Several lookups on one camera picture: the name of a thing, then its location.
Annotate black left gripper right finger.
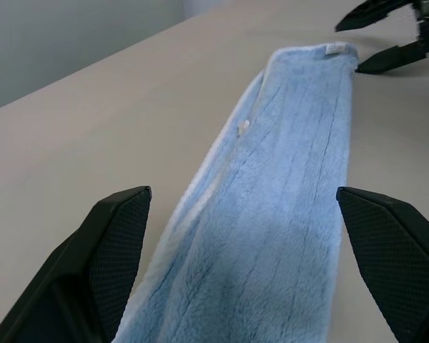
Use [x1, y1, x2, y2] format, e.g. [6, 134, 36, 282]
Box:
[335, 186, 429, 343]

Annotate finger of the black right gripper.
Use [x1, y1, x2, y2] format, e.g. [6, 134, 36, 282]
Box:
[356, 40, 429, 75]
[334, 0, 413, 33]

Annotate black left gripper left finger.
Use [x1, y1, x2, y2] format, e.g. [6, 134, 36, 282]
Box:
[0, 185, 152, 343]

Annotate light blue fluffy towel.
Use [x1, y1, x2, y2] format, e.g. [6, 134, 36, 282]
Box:
[111, 41, 360, 343]

